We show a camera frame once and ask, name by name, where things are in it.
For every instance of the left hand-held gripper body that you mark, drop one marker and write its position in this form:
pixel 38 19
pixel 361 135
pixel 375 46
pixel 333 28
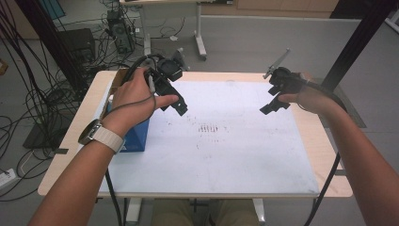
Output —
pixel 166 84

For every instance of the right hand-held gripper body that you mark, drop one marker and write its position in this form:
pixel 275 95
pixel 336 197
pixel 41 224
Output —
pixel 287 83

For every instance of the blue cardboard box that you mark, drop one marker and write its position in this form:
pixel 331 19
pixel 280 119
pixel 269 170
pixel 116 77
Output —
pixel 138 138

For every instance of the person's right hand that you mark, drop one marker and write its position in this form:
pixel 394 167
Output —
pixel 313 100

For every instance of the person's left hand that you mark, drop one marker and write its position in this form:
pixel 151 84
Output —
pixel 135 103

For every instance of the white table mat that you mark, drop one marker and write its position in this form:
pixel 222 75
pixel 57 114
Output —
pixel 251 150

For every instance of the white power adapter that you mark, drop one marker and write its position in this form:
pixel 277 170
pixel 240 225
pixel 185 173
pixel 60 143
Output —
pixel 173 38

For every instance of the wooden table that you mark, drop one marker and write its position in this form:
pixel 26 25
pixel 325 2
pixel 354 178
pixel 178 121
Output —
pixel 313 135

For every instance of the white desk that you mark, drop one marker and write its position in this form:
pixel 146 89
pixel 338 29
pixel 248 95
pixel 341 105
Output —
pixel 146 31

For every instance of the black computer tower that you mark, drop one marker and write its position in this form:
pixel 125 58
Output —
pixel 120 31

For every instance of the wooden cabinet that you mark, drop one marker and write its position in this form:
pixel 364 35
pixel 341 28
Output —
pixel 282 8

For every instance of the black stand pole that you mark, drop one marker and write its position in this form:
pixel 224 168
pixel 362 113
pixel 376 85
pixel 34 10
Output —
pixel 47 37
pixel 360 34

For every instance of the black table clamp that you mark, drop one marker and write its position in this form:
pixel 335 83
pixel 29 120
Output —
pixel 340 172
pixel 61 151

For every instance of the black equipment box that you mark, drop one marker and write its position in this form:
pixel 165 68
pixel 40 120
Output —
pixel 78 44

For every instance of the person's khaki trousers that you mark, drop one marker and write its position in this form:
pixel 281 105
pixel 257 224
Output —
pixel 169 215

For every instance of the teal panel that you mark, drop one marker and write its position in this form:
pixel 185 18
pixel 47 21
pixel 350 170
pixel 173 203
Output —
pixel 53 8

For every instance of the white power strip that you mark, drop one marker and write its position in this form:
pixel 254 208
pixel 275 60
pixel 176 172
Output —
pixel 7 178

